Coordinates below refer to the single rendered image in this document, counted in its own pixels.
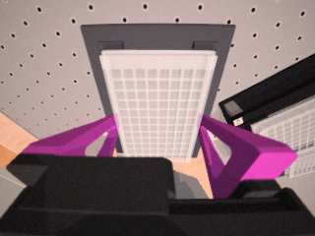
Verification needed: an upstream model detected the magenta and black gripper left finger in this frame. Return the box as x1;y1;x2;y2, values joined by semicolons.
20;114;118;156

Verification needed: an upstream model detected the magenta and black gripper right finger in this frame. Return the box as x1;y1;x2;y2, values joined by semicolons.
198;114;298;199

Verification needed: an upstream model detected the white well plate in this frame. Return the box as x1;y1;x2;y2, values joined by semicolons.
250;94;315;154
284;148;315;178
99;50;218;162

